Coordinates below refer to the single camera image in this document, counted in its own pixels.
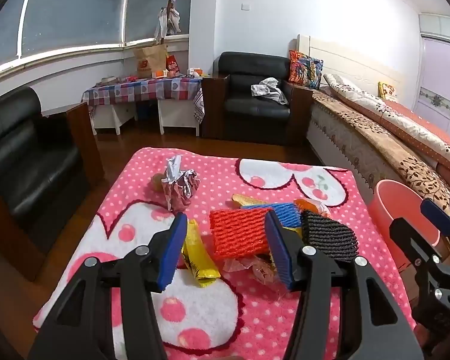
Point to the orange peel piece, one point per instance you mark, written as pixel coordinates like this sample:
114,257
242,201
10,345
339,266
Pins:
309,205
243,199

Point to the orange white box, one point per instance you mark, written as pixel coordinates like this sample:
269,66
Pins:
195,72

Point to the wooden coat rack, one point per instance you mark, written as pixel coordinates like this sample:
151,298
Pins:
168,22

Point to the black leather sofa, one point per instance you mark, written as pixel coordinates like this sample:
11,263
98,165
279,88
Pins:
26,157

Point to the yellow floral cushion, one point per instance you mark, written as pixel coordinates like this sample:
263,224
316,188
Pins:
387,90

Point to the folded floral quilt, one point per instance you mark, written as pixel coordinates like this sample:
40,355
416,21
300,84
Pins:
397,120

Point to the yellow snack wrapper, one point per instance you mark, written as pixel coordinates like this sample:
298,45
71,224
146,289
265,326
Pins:
198,258

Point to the large window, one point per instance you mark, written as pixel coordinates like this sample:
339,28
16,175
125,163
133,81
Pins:
71,15

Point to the brown paper bag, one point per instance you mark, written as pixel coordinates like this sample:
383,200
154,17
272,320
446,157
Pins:
150,62

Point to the table with checked cloth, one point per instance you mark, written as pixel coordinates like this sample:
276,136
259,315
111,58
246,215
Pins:
142,90

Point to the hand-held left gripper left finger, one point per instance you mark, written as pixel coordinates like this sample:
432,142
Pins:
170,255

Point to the lilac sliding wardrobe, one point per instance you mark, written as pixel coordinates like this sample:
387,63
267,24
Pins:
440,75

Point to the clear plastic wrapper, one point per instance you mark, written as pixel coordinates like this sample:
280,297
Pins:
262,270

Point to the pink plastic bucket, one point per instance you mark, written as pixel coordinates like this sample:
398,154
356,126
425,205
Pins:
393,202

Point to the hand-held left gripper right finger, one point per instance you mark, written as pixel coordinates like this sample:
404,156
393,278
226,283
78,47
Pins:
279,255

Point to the colourful patterned cushion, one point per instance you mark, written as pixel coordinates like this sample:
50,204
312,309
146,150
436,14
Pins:
305,69

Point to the red gift bag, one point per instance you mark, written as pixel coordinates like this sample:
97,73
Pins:
172,66

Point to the black leather armchair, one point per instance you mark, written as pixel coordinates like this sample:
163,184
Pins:
255,108

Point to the crumpled white clothes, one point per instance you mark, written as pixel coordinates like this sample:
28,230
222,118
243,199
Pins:
268,90

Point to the foil wrapper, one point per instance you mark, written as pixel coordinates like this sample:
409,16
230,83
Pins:
180,191

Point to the black foam net sleeve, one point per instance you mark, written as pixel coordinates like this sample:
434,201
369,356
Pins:
328,236

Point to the pink polka-dot blanket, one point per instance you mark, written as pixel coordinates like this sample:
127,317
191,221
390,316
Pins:
225,172

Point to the red foam net sleeve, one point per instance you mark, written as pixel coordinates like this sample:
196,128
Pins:
236,232

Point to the walnut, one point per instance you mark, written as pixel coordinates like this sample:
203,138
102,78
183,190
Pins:
157,183

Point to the blue foam net sleeve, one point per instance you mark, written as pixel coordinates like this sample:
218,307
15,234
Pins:
281,210

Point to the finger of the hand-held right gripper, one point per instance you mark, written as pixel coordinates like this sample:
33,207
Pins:
437,212
408,236

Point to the brown leaf-pattern blanket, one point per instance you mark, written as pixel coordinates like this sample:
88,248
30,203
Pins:
360,116

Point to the white bed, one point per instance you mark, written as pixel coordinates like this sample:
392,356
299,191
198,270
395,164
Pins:
341,56

